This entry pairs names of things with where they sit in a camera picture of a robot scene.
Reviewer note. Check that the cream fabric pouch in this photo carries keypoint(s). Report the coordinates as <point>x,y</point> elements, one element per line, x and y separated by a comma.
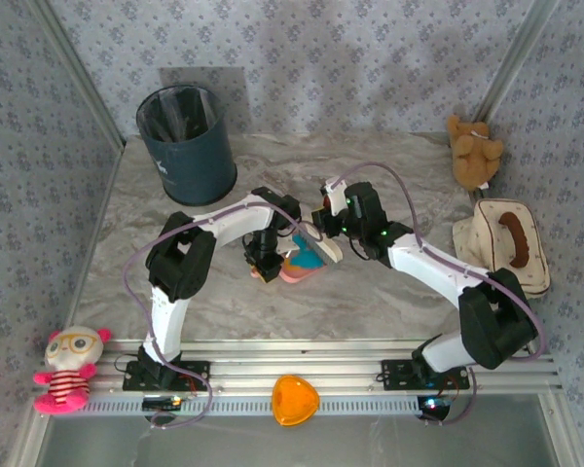
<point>530,277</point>

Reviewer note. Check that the small circuit board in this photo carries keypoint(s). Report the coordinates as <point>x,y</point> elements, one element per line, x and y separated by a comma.
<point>433,406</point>
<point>163,403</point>

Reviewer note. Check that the pink white plush doll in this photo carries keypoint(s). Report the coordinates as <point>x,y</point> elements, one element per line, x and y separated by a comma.
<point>63,384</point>

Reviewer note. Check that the pink plastic dustpan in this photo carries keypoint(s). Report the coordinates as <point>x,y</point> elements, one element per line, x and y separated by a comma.
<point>292,277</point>

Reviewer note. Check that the orange plastic dish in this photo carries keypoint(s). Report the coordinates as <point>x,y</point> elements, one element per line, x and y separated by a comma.
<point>294,401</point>

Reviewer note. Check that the aluminium rail base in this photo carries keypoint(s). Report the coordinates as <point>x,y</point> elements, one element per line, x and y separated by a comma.
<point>297,360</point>

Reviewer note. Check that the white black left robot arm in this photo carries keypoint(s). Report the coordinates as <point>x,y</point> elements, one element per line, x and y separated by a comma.
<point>233,221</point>

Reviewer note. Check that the aluminium frame post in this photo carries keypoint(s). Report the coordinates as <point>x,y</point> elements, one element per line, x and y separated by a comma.
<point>80,73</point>
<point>518,61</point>

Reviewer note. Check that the blue paper scrap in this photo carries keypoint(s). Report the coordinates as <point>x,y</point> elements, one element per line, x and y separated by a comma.
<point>300,241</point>
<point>309,260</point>

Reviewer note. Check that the dark blue waste bin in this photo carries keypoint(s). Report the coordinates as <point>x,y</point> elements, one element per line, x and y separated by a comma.
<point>194,165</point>

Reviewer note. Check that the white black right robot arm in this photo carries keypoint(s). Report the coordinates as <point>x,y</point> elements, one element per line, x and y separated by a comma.
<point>433,267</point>

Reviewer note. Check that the wooden hand brush grey bristles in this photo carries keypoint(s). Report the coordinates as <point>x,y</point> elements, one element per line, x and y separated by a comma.
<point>333,253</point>

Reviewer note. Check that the brown teddy bear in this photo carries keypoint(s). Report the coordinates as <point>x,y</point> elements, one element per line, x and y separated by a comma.
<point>472,155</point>

